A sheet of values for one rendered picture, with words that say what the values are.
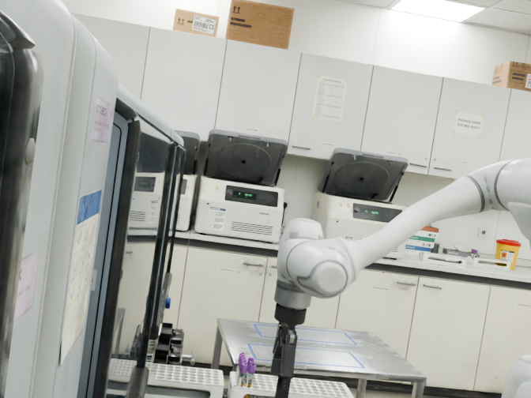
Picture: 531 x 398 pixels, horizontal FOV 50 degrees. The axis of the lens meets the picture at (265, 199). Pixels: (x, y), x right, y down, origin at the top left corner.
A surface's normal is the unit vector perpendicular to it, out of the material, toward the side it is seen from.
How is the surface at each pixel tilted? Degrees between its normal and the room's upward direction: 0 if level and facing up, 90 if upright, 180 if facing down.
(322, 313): 90
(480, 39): 90
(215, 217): 90
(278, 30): 90
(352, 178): 142
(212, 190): 59
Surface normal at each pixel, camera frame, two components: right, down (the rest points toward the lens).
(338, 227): 0.11, 0.07
